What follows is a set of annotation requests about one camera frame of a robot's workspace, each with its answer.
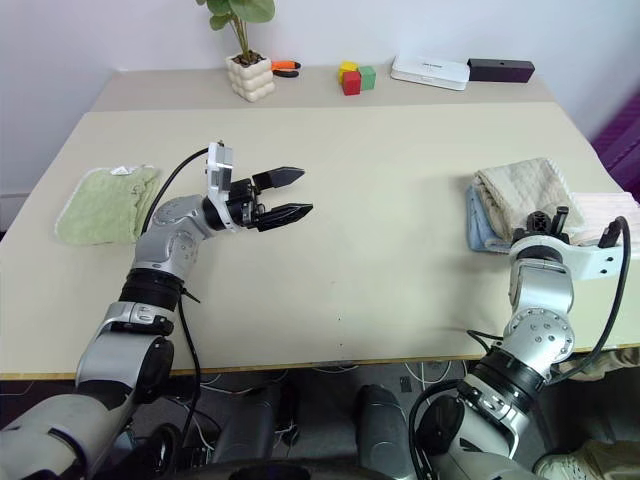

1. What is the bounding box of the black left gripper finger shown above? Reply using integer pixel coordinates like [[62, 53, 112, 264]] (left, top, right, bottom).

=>
[[251, 165, 307, 191], [256, 202, 315, 234]]

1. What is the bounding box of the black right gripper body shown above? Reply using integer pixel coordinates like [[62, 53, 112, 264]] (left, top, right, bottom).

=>
[[511, 226, 572, 245]]

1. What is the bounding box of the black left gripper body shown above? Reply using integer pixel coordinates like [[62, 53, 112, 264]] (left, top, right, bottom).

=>
[[226, 176, 267, 232]]

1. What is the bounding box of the beige towel with white trim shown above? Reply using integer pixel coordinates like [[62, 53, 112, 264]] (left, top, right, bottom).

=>
[[471, 156, 587, 244]]

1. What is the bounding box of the pink towel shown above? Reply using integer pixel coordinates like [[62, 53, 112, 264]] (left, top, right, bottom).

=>
[[569, 191, 640, 247]]

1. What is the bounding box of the light blue towel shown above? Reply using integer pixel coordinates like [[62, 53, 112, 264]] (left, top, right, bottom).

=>
[[465, 184, 514, 254]]

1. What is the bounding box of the green towel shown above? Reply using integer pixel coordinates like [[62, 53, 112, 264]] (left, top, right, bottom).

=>
[[53, 163, 163, 248]]

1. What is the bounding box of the purple ribbed fabric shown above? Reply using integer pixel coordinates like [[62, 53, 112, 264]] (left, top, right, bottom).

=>
[[591, 98, 640, 197]]

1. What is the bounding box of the white bubble plant pot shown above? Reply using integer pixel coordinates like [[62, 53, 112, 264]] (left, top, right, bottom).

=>
[[224, 50, 277, 104]]

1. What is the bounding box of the long black box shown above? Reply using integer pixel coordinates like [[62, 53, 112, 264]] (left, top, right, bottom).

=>
[[466, 57, 536, 83]]

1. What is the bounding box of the green leafy plant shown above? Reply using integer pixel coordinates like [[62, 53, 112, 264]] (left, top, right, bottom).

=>
[[195, 0, 277, 66]]

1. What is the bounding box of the flat white box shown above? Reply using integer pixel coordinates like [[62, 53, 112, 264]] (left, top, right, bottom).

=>
[[389, 54, 472, 92]]

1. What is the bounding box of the dark rounded shape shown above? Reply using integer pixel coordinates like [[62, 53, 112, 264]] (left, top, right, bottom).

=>
[[211, 383, 282, 469], [353, 383, 411, 472]]

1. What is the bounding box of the white shoe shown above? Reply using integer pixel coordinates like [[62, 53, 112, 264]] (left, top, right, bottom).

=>
[[531, 451, 587, 480]]

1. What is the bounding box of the person's beige trouser leg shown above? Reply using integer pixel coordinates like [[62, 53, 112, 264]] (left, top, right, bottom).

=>
[[549, 344, 640, 480]]

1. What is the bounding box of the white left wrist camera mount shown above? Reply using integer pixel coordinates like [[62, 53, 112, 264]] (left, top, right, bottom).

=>
[[202, 141, 239, 233]]

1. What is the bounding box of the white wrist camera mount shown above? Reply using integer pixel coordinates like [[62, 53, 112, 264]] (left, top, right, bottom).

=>
[[508, 233, 640, 283], [202, 141, 239, 233]]

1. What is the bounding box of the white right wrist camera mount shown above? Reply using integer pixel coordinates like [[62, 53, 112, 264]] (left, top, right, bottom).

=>
[[508, 233, 640, 283]]

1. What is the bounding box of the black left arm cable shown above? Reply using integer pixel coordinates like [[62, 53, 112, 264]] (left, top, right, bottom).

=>
[[142, 146, 212, 451]]

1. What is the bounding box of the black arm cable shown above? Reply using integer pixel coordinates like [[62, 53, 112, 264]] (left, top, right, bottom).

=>
[[142, 146, 212, 451], [408, 215, 633, 480]]

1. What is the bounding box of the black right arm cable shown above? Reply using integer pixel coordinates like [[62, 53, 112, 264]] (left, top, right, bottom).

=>
[[408, 215, 633, 480]]

